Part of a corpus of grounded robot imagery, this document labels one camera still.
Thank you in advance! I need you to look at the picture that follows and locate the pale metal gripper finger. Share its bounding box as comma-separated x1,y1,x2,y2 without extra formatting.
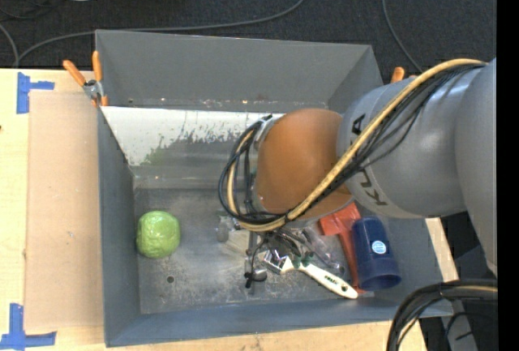
252,247,290,283
216,218,241,244

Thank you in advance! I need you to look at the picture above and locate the clear plastic thing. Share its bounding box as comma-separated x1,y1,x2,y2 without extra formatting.
302,227,348,276

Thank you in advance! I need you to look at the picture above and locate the grey metal bin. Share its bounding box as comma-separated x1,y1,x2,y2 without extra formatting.
93,29,455,349

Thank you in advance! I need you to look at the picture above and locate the red plastic scraper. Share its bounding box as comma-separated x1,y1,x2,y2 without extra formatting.
318,201,367,290

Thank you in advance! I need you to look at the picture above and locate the green toy lettuce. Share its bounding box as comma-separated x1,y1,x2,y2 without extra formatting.
135,210,182,260

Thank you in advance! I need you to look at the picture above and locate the blue plastic cup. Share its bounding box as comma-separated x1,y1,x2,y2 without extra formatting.
351,216,403,292

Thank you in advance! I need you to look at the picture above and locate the brown cardboard board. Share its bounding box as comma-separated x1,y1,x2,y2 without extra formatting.
23,91,107,336

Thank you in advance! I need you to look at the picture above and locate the white handled brush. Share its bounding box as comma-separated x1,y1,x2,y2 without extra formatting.
281,259,360,300

